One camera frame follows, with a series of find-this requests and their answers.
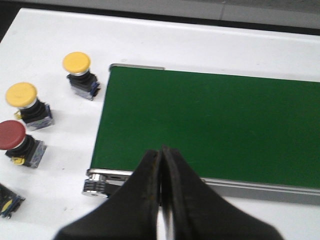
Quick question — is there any push button contact block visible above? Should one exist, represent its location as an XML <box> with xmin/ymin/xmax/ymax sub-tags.
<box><xmin>0</xmin><ymin>184</ymin><xmax>25</xmax><ymax>219</ymax></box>

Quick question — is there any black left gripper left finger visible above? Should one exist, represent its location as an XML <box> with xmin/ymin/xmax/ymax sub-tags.
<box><xmin>55</xmin><ymin>150</ymin><xmax>162</xmax><ymax>240</ymax></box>

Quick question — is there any green conveyor belt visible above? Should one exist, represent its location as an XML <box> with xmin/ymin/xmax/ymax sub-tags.
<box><xmin>91</xmin><ymin>66</ymin><xmax>320</xmax><ymax>189</ymax></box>

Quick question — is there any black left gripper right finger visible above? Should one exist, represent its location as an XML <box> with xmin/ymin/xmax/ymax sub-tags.
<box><xmin>161</xmin><ymin>146</ymin><xmax>282</xmax><ymax>240</ymax></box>

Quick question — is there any aluminium conveyor side rail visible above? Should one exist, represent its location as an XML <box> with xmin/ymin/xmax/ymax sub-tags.
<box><xmin>201</xmin><ymin>177</ymin><xmax>320</xmax><ymax>206</ymax></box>

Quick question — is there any steel conveyor drive pulley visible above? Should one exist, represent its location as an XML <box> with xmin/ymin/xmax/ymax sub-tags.
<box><xmin>82</xmin><ymin>173</ymin><xmax>109</xmax><ymax>198</ymax></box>

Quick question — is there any steel conveyor end bracket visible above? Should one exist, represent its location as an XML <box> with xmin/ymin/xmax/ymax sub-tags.
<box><xmin>86</xmin><ymin>168</ymin><xmax>133</xmax><ymax>182</ymax></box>

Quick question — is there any yellow mushroom push button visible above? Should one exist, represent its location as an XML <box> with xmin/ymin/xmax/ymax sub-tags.
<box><xmin>62</xmin><ymin>51</ymin><xmax>100</xmax><ymax>101</ymax></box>
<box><xmin>5</xmin><ymin>82</ymin><xmax>54</xmax><ymax>131</ymax></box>

